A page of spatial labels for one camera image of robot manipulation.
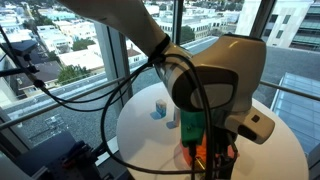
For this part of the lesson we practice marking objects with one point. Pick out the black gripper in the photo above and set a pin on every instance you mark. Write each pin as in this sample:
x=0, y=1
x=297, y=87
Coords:
x=224, y=150

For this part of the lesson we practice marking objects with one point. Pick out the orange plastic bag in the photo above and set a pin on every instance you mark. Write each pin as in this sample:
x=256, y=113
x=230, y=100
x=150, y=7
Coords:
x=201, y=151

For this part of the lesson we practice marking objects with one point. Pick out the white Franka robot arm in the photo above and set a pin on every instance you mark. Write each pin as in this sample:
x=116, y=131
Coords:
x=226, y=60

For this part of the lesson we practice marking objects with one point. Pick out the small blue white box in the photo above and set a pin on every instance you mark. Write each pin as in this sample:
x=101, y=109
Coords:
x=161, y=108

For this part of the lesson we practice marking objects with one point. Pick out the black robot cart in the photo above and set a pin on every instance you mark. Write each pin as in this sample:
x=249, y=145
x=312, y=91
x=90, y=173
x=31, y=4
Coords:
x=66, y=160

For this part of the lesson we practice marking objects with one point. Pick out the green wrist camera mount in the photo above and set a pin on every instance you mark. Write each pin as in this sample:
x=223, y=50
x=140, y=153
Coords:
x=191, y=128

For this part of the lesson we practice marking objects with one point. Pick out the black camera on stand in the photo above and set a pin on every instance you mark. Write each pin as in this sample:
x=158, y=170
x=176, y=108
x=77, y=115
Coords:
x=21, y=48

